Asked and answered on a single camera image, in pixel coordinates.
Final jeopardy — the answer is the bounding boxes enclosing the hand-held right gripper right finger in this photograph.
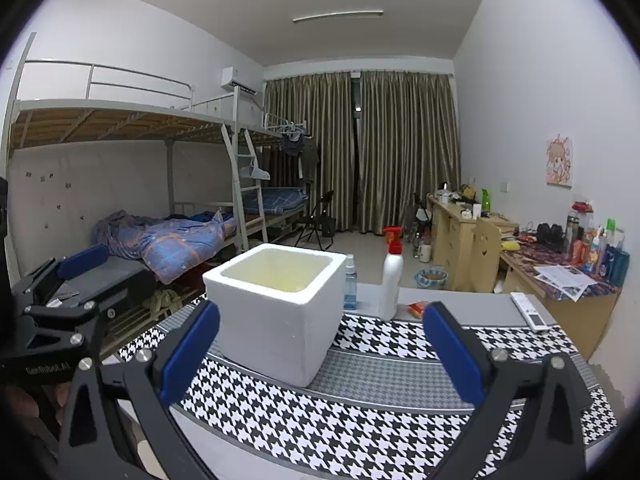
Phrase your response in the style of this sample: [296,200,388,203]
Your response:
[422,301,591,480]

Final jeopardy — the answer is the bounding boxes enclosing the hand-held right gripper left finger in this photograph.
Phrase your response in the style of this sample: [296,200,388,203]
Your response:
[57,300,221,480]

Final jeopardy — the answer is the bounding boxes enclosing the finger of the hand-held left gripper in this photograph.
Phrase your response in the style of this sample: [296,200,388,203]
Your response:
[12,244,111,306]
[25,274,157,348]

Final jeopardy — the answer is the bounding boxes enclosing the white foam box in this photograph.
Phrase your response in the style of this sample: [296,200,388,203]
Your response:
[202,243,347,388]

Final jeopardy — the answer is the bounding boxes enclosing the person's left hand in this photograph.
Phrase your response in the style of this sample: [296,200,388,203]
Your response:
[52,382,72,420]

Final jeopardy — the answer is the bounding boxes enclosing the blue plaid blanket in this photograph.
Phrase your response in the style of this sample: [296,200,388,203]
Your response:
[92,210,238,283]

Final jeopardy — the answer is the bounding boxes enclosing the round waste basket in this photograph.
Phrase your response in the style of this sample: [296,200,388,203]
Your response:
[414,268,449,289]

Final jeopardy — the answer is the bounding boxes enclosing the white remote control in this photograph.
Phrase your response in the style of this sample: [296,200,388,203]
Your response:
[510,291,550,332]

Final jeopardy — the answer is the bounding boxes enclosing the white pump bottle red top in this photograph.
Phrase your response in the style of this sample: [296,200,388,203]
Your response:
[378,226,405,322]

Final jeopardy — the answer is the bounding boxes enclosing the wooden chair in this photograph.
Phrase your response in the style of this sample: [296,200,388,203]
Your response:
[472,216,502,293]

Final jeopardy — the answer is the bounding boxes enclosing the wooden drawer desk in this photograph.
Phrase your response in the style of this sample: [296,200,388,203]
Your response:
[426,195,521,291]

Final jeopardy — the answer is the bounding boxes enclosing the houndstooth table mat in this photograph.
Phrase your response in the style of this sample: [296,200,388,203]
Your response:
[117,297,618,466]

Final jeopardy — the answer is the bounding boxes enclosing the blue spray bottle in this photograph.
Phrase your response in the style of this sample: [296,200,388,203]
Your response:
[342,254,360,311]

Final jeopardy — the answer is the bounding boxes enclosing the printed papers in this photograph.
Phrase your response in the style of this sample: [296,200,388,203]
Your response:
[532,263,598,302]

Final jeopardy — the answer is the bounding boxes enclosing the white metal bunk bed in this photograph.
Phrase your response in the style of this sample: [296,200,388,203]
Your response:
[7,32,311,321]

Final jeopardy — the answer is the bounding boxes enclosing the black bag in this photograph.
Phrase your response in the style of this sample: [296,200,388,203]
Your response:
[536,223,566,253]

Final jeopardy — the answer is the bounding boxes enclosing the black folding chair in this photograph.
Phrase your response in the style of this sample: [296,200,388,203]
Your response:
[294,190,337,250]

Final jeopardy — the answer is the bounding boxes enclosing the blue checked mattress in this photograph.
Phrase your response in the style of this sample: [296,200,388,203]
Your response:
[257,187,308,213]

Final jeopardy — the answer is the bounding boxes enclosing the row of toiletry bottles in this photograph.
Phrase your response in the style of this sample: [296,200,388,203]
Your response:
[565,202,631,291]

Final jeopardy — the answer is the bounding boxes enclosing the brown curtain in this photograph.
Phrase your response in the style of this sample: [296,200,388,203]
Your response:
[264,72,357,233]
[356,70,461,236]

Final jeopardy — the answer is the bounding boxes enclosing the hanging dark clothes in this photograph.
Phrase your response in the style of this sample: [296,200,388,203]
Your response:
[280,132,321,183]

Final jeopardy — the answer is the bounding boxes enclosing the white air conditioner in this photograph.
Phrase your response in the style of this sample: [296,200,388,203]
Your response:
[221,66,258,96]

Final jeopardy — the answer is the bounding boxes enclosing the ceiling tube light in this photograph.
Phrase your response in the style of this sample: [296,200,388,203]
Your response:
[292,9,385,23]

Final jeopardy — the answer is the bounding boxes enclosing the cartoon wall poster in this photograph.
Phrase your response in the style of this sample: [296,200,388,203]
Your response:
[545,135,574,187]

